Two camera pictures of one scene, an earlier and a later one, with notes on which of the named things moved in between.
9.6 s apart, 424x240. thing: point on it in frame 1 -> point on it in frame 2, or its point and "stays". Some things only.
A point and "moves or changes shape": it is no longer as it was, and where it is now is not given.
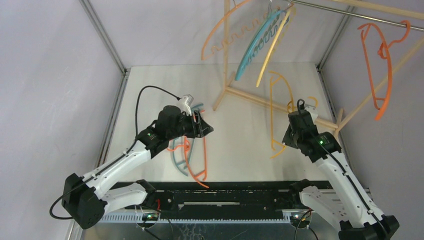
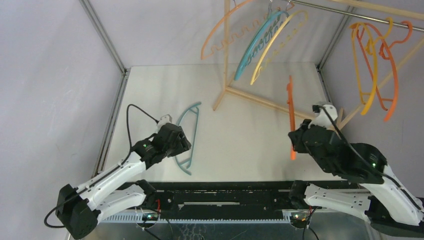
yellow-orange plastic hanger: [274, 77] -> [366, 60]
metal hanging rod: [396, 23] stays
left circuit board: [150, 216] stays
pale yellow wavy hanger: [273, 47] moves or changes shape
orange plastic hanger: [376, 99] -> [380, 62]
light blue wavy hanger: [271, 25] stays
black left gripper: [199, 128] -> [183, 144]
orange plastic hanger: [185, 147] -> [289, 87]
